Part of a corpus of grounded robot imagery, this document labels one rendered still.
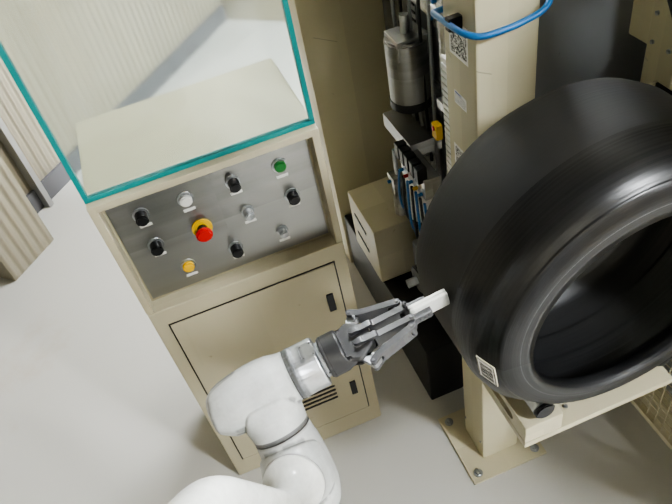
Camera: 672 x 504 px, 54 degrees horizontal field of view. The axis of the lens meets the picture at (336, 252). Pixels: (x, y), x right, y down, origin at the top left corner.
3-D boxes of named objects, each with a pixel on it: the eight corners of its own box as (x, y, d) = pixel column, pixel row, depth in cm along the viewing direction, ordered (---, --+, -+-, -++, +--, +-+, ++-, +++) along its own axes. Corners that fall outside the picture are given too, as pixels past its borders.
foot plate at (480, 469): (438, 420, 236) (437, 417, 235) (504, 391, 240) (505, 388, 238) (474, 485, 217) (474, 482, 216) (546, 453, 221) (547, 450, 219)
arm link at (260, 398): (278, 340, 117) (311, 404, 119) (199, 380, 116) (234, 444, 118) (278, 355, 106) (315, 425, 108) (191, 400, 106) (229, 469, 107)
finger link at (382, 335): (351, 339, 111) (354, 345, 110) (411, 310, 111) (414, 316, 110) (357, 351, 114) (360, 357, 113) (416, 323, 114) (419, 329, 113)
